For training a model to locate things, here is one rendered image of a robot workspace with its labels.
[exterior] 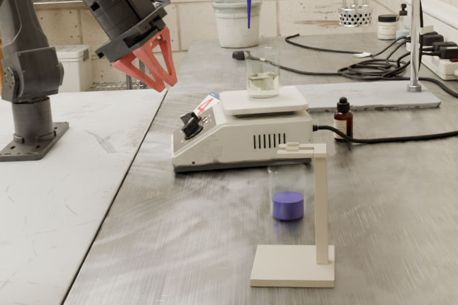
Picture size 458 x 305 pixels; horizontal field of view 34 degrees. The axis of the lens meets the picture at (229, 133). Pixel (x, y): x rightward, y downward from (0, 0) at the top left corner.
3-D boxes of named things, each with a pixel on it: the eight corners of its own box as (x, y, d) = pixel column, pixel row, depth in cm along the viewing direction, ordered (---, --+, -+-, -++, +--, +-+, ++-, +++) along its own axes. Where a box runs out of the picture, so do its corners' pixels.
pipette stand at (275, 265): (249, 286, 72) (244, 158, 69) (257, 251, 80) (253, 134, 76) (334, 288, 71) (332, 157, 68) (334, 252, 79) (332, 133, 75)
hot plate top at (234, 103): (223, 116, 105) (223, 109, 104) (218, 97, 116) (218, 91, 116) (309, 109, 105) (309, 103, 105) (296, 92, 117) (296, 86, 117)
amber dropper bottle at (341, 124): (345, 136, 120) (345, 93, 119) (357, 140, 118) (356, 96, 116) (330, 139, 119) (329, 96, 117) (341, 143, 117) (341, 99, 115)
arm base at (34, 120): (65, 83, 133) (26, 84, 133) (34, 110, 114) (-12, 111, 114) (70, 126, 135) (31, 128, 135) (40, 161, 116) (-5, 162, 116)
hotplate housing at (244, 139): (172, 175, 106) (168, 120, 104) (172, 148, 118) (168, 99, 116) (329, 164, 107) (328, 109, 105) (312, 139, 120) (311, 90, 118)
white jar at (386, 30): (380, 36, 219) (381, 13, 217) (401, 37, 216) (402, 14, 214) (375, 39, 213) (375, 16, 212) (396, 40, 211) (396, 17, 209)
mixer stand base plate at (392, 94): (275, 114, 136) (274, 108, 136) (271, 90, 156) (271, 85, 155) (442, 107, 135) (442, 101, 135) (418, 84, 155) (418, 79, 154)
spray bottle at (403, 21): (411, 43, 205) (412, 3, 202) (398, 43, 204) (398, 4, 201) (407, 41, 208) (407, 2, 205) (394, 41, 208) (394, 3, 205)
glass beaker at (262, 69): (237, 101, 111) (234, 46, 109) (262, 94, 114) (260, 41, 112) (267, 107, 106) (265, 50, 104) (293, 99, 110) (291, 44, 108)
